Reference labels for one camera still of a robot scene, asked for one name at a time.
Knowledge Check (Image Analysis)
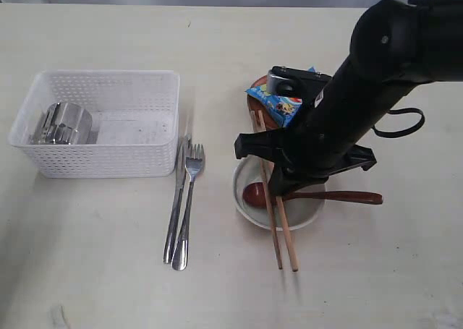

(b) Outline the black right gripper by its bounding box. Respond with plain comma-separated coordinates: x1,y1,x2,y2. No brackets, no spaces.
234,59,377,198

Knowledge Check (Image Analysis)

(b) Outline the wooden chopstick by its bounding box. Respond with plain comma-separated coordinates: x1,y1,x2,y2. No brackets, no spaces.
250,110,283,270
256,109,300,273

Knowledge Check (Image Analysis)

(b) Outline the grey-green ceramic bowl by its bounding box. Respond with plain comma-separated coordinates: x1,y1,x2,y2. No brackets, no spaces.
233,156,325,231

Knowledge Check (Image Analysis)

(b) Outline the brown wooden spoon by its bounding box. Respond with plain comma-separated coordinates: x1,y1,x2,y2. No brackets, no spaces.
242,182,383,208

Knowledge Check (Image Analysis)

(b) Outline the brown round wooden plate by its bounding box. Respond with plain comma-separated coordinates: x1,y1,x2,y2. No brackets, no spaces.
247,75,281,130

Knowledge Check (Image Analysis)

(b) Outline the blue chips bag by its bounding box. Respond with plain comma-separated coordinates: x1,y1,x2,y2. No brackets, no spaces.
246,83,323,127

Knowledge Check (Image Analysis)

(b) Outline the silver fork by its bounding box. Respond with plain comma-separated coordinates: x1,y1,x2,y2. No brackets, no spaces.
171,144,205,271

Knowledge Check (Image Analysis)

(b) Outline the silver table knife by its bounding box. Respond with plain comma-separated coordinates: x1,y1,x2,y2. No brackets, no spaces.
163,134,192,264

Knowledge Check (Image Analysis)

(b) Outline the white perforated plastic basket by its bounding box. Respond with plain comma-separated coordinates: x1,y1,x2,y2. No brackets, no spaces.
8,70,180,178

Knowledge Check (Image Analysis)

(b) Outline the silver metal spoon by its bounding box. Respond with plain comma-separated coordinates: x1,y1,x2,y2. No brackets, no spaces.
30,102,93,145

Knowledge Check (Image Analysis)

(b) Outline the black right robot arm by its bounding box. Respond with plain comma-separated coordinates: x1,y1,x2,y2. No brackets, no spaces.
234,0,462,196

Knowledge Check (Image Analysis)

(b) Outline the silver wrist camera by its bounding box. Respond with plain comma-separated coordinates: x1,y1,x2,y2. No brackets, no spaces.
266,66,331,97

